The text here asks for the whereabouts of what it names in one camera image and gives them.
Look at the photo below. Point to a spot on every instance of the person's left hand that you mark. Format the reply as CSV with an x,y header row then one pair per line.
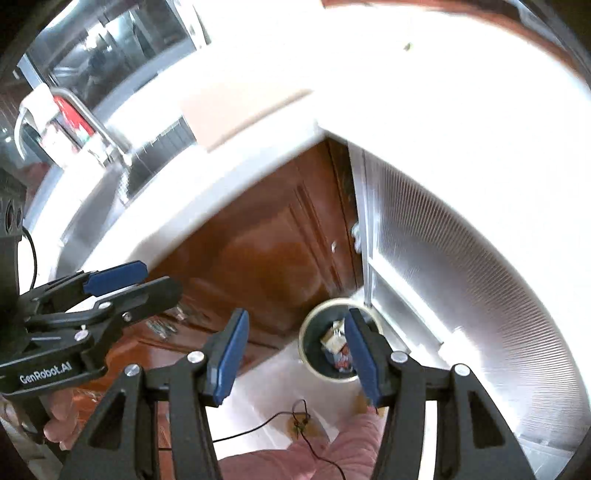
x,y
60,417

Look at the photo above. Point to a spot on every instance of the person's pink quilted clothing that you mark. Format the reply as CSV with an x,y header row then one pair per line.
x,y
351,443

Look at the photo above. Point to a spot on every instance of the red strawberry milk carton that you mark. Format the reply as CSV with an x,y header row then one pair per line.
x,y
342,360

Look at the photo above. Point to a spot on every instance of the steel faucet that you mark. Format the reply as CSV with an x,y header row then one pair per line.
x,y
92,120

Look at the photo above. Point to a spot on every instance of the white ribbed appliance door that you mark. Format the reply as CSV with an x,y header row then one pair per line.
x,y
461,277

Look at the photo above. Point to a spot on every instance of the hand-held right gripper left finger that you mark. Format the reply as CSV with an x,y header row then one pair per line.
x,y
228,360

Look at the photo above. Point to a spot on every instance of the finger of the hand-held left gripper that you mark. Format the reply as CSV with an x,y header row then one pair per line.
x,y
143,300
115,278

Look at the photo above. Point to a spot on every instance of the round trash bin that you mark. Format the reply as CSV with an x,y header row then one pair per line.
x,y
310,344

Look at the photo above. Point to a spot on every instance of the wooden cabinet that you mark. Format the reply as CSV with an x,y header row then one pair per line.
x,y
258,240

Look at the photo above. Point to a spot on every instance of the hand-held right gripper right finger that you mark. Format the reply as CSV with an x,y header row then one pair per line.
x,y
364,360

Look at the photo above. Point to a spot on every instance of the steel sink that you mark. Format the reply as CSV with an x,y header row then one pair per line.
x,y
138,37

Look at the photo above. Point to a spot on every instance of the red and white packet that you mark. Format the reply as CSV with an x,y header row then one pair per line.
x,y
69,113

